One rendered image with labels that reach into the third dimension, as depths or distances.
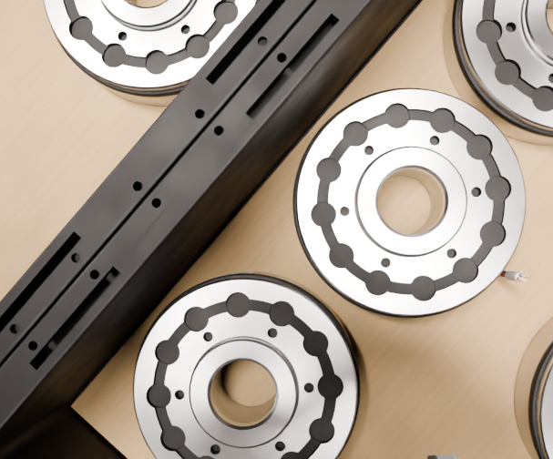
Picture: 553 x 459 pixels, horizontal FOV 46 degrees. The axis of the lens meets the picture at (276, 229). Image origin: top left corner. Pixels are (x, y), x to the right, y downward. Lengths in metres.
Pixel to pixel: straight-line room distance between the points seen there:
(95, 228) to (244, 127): 0.06
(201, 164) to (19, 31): 0.17
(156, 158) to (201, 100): 0.03
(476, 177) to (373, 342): 0.09
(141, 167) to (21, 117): 0.14
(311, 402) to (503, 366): 0.10
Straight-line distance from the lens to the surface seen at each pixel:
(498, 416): 0.35
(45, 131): 0.36
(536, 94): 0.32
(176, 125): 0.23
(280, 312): 0.30
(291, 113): 0.26
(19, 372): 0.25
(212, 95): 0.23
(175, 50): 0.31
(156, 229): 0.23
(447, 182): 0.29
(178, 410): 0.31
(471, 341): 0.34
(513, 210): 0.30
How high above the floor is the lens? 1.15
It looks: 86 degrees down
